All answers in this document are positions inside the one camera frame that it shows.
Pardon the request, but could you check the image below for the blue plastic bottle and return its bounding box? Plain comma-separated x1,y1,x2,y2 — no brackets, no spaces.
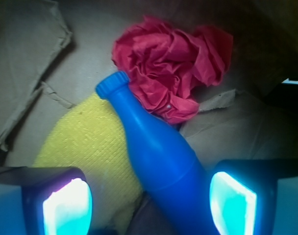
96,71,218,235

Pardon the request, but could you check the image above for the crumpled red paper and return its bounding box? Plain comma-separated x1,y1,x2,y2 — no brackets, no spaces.
112,16,233,125

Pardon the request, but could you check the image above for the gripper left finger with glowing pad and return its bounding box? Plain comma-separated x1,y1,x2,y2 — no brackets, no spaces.
0,166,93,235

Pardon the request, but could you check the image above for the yellow microfiber cloth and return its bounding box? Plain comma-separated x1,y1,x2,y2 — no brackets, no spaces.
33,94,143,235

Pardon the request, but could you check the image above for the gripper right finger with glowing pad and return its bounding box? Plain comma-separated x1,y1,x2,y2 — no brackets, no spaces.
209,159,298,235

